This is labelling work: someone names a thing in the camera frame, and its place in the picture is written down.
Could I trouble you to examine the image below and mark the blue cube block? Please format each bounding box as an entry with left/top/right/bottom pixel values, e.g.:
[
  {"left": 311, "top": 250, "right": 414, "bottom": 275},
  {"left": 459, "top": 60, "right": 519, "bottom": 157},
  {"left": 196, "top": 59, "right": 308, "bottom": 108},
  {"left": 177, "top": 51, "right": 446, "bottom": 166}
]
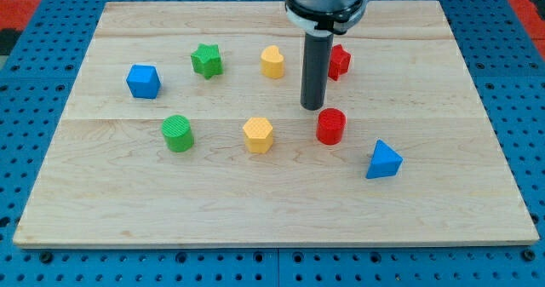
[{"left": 126, "top": 65, "right": 161, "bottom": 99}]

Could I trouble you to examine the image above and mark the green cylinder block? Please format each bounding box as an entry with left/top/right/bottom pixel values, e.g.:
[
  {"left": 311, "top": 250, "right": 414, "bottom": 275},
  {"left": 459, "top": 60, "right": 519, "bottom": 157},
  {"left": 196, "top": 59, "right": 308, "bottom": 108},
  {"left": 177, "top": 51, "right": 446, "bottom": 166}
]
[{"left": 161, "top": 115, "right": 194, "bottom": 152}]

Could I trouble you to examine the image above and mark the light wooden board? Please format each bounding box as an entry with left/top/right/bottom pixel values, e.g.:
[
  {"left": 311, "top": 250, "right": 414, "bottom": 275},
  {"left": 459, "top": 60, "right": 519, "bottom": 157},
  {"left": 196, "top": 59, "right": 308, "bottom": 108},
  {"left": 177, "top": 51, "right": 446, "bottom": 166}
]
[{"left": 13, "top": 0, "right": 539, "bottom": 249}]

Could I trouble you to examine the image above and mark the blue triangle block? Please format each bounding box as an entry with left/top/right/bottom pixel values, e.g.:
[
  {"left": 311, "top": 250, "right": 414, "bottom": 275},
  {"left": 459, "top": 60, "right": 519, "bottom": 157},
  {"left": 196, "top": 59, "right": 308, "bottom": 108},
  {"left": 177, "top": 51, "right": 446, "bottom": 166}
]
[{"left": 365, "top": 140, "right": 404, "bottom": 179}]

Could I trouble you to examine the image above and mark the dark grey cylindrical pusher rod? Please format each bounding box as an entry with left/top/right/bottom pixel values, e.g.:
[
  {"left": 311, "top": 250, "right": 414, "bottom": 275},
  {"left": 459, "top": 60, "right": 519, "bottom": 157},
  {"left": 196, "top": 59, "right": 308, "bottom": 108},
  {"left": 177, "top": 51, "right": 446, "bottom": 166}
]
[{"left": 300, "top": 33, "right": 334, "bottom": 111}]

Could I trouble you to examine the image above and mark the yellow hexagon block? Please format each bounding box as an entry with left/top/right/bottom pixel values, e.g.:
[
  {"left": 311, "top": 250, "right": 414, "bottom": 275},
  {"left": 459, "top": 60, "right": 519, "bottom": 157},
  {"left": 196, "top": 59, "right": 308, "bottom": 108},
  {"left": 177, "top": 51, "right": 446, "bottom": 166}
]
[{"left": 243, "top": 117, "right": 273, "bottom": 153}]

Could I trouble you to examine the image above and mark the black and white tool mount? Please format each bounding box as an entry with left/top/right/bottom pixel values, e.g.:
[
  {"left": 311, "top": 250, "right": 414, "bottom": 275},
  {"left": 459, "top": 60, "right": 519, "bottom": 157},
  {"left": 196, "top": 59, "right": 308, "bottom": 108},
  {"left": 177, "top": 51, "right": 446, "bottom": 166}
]
[{"left": 285, "top": 0, "right": 371, "bottom": 36}]

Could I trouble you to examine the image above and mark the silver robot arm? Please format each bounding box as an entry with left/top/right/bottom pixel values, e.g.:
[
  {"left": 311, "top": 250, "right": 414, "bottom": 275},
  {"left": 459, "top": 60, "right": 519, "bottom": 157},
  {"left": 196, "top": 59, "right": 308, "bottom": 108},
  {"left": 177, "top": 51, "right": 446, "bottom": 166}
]
[{"left": 284, "top": 0, "right": 371, "bottom": 111}]

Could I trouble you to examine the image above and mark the red cylinder block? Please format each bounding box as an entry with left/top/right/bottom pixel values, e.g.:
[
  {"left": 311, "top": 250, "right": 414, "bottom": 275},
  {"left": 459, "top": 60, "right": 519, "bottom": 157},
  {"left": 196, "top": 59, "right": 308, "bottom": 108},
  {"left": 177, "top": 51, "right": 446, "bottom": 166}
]
[{"left": 316, "top": 108, "right": 347, "bottom": 145}]

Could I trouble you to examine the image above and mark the red star block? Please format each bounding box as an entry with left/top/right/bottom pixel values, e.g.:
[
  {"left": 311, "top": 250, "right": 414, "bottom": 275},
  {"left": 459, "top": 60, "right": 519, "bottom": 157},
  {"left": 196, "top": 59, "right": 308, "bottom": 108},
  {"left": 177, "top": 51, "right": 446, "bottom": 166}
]
[{"left": 328, "top": 44, "right": 352, "bottom": 81}]

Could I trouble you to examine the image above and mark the yellow heart block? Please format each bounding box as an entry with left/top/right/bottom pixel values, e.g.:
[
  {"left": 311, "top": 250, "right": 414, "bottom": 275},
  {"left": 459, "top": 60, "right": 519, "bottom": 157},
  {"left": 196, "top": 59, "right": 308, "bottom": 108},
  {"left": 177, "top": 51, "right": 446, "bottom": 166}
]
[{"left": 261, "top": 45, "right": 284, "bottom": 79}]

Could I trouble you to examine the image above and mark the green star block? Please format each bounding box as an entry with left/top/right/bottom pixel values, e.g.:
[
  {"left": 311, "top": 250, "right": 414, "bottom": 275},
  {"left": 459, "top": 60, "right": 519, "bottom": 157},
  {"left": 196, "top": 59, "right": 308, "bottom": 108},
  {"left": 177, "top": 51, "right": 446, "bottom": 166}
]
[{"left": 191, "top": 43, "right": 223, "bottom": 79}]

